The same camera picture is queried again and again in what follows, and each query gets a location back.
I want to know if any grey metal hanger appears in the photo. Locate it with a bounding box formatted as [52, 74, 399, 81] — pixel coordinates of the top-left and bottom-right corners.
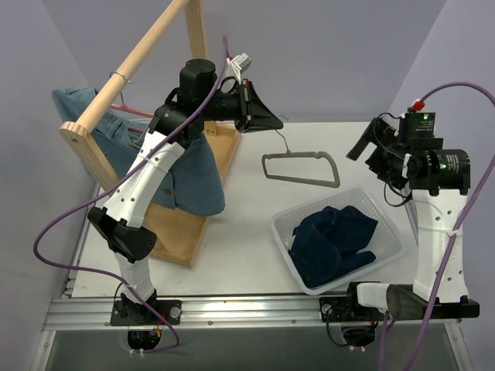
[261, 129, 341, 189]

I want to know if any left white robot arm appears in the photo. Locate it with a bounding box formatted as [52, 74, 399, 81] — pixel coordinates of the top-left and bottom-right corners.
[88, 53, 283, 324]

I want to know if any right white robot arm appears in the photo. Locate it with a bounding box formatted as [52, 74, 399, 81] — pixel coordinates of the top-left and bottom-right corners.
[343, 111, 480, 320]

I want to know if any white plastic basket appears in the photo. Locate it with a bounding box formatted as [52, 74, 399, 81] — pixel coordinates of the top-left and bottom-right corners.
[271, 188, 406, 295]

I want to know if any wooden clothes rack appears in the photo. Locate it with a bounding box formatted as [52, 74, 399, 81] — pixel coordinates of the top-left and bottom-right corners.
[57, 0, 243, 267]

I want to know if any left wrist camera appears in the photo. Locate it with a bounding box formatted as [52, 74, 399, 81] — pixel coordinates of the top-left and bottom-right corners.
[224, 53, 252, 83]

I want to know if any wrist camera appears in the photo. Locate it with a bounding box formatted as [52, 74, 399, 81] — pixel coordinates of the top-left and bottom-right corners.
[407, 100, 425, 114]
[224, 53, 252, 83]

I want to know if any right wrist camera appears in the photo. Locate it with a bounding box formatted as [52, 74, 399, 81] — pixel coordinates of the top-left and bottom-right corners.
[407, 100, 425, 114]

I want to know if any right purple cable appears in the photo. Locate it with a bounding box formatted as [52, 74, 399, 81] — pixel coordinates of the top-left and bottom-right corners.
[378, 81, 495, 371]

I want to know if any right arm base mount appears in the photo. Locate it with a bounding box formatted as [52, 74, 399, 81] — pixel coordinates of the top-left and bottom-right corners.
[319, 296, 384, 352]

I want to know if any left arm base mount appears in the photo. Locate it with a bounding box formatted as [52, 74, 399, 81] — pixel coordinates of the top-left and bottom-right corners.
[109, 293, 182, 353]

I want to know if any aluminium rail frame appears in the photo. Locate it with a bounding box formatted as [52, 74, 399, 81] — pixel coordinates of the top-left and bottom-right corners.
[29, 123, 475, 371]

